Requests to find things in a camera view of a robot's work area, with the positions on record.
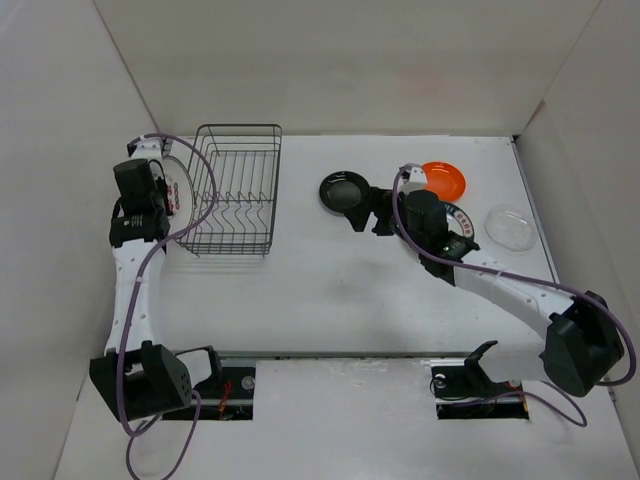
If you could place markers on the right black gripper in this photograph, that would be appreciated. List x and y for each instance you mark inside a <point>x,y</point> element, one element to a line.
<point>379,202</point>

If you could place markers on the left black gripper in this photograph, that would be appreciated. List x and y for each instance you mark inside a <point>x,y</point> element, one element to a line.
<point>159,179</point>

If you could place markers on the black plate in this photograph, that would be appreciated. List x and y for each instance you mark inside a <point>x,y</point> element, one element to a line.
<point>343,190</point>

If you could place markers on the white plate red characters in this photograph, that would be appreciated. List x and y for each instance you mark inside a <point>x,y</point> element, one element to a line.
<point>180,194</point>

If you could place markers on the orange plate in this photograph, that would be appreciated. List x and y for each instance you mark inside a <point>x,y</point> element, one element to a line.
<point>445,180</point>

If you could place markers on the white plate green rim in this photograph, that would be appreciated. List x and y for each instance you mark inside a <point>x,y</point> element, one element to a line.
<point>459,221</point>

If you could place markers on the clear glass plate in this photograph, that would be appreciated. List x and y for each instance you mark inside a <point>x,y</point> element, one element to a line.
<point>511,229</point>

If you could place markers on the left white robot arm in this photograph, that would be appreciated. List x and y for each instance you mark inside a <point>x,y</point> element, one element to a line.
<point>137,376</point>

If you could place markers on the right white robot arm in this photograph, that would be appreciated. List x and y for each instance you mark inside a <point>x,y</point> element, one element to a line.
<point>579,340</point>

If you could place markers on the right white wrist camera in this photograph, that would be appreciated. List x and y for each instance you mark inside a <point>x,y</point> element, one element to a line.
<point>412,178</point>

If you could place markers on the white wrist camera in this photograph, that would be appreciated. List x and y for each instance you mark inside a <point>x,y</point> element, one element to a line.
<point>412,178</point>
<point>149,149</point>

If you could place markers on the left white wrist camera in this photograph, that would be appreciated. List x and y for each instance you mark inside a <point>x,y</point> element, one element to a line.
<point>149,149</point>

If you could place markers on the grey wire dish rack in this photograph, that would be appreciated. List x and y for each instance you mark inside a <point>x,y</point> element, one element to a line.
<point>234,170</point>

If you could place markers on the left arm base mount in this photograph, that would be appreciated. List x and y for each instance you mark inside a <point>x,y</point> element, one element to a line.
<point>230,398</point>

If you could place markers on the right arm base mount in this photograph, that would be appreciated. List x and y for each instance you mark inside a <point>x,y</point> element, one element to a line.
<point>466,393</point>

